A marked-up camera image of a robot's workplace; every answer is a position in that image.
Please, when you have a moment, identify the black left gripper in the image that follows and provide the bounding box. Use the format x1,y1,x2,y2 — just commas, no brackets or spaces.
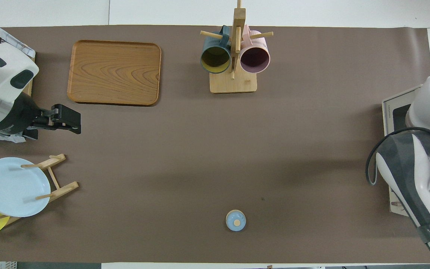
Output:
0,93,82,140

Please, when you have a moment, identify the beige toaster oven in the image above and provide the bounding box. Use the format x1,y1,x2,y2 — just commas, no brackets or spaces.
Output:
382,85,430,221

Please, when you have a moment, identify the white crumpled cloth piece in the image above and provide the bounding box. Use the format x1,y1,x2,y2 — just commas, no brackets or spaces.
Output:
0,129,26,143

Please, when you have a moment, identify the wooden plate rack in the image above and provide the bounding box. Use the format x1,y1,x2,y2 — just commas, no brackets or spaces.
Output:
0,153,79,226

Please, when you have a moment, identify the wooden serving tray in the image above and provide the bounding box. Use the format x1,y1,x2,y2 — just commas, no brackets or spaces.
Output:
67,40,162,106

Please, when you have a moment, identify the white checkered cloth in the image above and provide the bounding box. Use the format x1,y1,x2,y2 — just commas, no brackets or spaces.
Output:
0,14,35,58

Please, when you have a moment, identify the light blue plate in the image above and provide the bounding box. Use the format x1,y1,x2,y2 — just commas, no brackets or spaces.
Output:
0,157,51,217

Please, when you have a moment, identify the dark teal mug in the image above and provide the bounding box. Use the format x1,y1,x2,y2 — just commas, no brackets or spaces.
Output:
200,25,232,74

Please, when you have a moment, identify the wooden mug rack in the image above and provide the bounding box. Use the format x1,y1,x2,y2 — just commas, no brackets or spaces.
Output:
200,0,274,94

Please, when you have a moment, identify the brown table mat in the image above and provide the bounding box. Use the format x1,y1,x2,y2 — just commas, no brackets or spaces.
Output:
0,25,430,263

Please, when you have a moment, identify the pink mug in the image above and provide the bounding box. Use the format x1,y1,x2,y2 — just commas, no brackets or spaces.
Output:
240,25,271,74

